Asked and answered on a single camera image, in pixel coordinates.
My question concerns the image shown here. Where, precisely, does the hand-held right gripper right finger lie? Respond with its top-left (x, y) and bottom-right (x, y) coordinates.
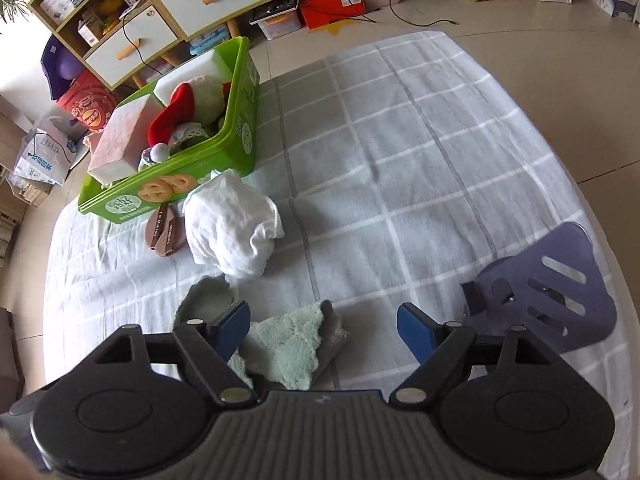
top-left (390, 302), bottom-right (551, 406)

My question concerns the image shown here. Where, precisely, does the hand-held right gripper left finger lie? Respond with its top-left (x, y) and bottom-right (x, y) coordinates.
top-left (92, 301), bottom-right (258, 405)

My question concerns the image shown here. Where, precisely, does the green fluffy towel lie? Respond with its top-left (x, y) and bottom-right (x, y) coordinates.
top-left (172, 276), bottom-right (351, 392)

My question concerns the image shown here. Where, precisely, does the white cloth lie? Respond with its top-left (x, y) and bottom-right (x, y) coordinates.
top-left (182, 169), bottom-right (286, 278)

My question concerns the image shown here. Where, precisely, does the green plastic storage box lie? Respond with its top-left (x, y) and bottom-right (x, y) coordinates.
top-left (77, 36), bottom-right (261, 225)

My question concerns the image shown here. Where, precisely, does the pink sponge block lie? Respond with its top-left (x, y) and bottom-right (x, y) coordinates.
top-left (87, 94), bottom-right (166, 184)

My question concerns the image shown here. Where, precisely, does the white sponge block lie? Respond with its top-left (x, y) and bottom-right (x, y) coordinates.
top-left (154, 42), bottom-right (236, 107)

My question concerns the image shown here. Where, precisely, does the purple slotted spatula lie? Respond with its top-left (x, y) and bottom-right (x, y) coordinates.
top-left (460, 221), bottom-right (617, 354)

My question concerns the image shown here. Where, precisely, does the grey checked blanket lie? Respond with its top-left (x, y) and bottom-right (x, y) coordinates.
top-left (45, 30), bottom-right (640, 480)

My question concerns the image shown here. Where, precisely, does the white paper bag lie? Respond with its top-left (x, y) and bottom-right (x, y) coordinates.
top-left (12, 115), bottom-right (76, 187)

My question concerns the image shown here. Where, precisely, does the red printed bucket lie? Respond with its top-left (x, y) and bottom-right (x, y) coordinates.
top-left (56, 70), bottom-right (121, 133)

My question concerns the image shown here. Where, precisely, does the blue lidded plastic bin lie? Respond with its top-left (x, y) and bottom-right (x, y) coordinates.
top-left (189, 27), bottom-right (233, 56)

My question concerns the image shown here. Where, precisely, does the red cardboard box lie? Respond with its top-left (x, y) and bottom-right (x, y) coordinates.
top-left (299, 0), bottom-right (368, 30)

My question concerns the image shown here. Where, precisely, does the green potted plant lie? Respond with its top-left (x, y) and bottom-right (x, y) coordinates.
top-left (0, 0), bottom-right (32, 27)

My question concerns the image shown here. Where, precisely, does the black cable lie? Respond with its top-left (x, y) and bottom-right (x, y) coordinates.
top-left (122, 7), bottom-right (166, 79)
top-left (389, 2), bottom-right (458, 27)

